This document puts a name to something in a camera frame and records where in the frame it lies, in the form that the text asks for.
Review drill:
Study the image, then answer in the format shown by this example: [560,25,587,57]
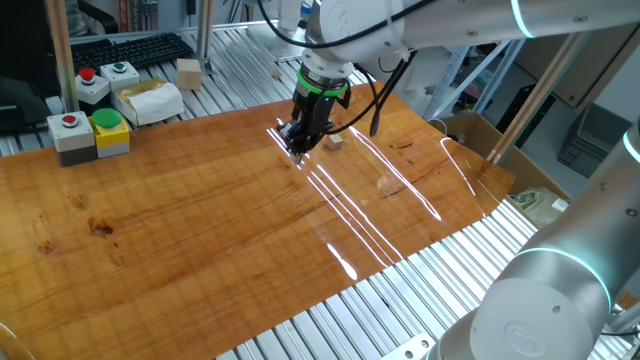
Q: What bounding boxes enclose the black case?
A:
[494,83,557,149]

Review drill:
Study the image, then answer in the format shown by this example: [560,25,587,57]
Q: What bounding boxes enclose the clear plastic bag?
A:
[509,185,569,229]

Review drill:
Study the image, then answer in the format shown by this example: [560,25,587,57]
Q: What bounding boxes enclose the aluminium profile post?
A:
[43,0,81,115]
[195,0,217,75]

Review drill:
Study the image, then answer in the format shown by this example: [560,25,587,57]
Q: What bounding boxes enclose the white pedestal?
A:
[269,0,309,57]

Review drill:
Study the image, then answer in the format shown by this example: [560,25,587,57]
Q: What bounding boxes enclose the white metal shelf frame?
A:
[422,37,532,121]

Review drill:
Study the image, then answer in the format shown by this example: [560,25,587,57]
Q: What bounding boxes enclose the large wooden cube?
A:
[175,57,203,92]

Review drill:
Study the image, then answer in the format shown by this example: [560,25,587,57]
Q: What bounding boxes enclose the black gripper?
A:
[276,88,352,166]

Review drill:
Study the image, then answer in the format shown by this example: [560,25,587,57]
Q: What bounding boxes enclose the perforated robot base plate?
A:
[379,332,437,360]

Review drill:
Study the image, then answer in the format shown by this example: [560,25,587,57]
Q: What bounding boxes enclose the black office chair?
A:
[64,0,121,39]

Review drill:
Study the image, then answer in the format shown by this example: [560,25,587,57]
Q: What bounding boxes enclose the white wrapped package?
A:
[110,77,185,127]

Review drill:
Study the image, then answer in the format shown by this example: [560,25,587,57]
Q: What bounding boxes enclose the slanted wood and metal beam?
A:
[485,29,594,165]

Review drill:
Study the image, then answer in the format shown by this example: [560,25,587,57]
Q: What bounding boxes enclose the black monitor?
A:
[0,0,64,136]

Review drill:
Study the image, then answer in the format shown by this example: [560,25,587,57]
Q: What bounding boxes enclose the open cardboard box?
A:
[428,111,572,231]

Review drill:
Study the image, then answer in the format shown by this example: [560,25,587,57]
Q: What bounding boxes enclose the wood grain table mat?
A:
[0,82,517,360]

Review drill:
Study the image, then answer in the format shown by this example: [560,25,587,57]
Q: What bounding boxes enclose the yellow box green button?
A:
[88,107,132,159]

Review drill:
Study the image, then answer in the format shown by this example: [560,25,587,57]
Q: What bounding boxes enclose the thin black cable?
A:
[327,49,419,139]

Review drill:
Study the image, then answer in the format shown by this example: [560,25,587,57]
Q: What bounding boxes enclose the white foam box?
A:
[394,44,454,109]

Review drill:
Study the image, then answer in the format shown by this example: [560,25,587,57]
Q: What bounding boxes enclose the white box green button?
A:
[99,60,141,92]

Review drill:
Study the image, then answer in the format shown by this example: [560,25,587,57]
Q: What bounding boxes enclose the flat metal plate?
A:
[244,20,314,64]

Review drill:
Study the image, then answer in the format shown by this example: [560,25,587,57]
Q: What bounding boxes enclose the white box red button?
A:
[74,67,112,106]

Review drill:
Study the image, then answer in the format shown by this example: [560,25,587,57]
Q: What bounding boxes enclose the brown wooden cabinet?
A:
[513,27,640,110]

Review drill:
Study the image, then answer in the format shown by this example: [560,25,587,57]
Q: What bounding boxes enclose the black keyboard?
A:
[69,32,195,72]

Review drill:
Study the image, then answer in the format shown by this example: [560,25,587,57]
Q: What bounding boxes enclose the black plastic crate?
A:
[557,102,632,177]

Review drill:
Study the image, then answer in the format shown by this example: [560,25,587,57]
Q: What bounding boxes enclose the grey box red button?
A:
[46,111,99,168]

